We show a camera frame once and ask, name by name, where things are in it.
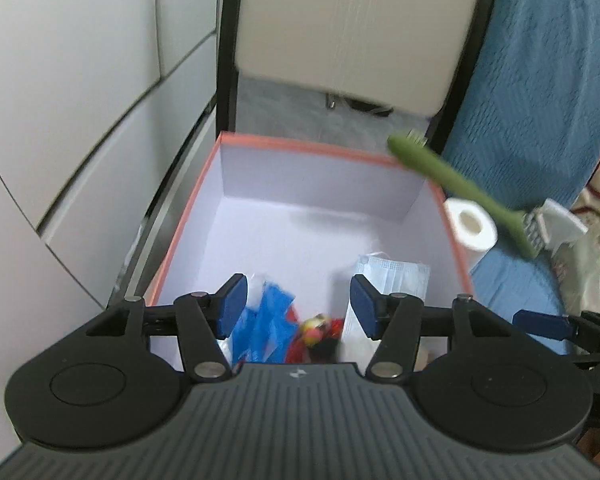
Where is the white toilet paper roll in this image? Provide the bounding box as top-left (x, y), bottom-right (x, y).
top-left (442, 198), bottom-right (498, 271)

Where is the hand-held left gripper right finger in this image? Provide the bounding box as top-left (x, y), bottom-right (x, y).
top-left (350, 275), bottom-right (518, 383)

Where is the blue quilted mat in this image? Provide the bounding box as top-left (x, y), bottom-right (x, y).
top-left (442, 0), bottom-right (600, 316)

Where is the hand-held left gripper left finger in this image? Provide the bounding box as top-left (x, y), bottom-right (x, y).
top-left (82, 273), bottom-right (248, 381)

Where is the white wardrobe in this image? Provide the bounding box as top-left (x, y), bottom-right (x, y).
top-left (0, 0), bottom-right (221, 461)

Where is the clear plastic package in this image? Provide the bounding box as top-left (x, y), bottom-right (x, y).
top-left (535, 199), bottom-right (590, 253)

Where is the pink cardboard box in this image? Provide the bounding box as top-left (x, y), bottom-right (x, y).
top-left (145, 131), bottom-right (476, 366)

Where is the green long-handled brush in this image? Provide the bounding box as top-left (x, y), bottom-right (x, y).
top-left (387, 130), bottom-right (546, 260)

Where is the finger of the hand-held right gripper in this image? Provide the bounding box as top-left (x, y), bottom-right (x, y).
top-left (512, 310), bottom-right (588, 357)

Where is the pink feathered toy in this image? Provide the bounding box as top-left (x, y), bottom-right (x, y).
top-left (300, 314), bottom-right (346, 361)

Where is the blue printed plastic bag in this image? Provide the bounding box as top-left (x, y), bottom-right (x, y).
top-left (220, 272), bottom-right (301, 363)

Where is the white face mask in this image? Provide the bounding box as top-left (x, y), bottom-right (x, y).
top-left (342, 251), bottom-right (431, 356)

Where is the white satin bed cover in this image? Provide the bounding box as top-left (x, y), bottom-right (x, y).
top-left (550, 185), bottom-right (600, 321)

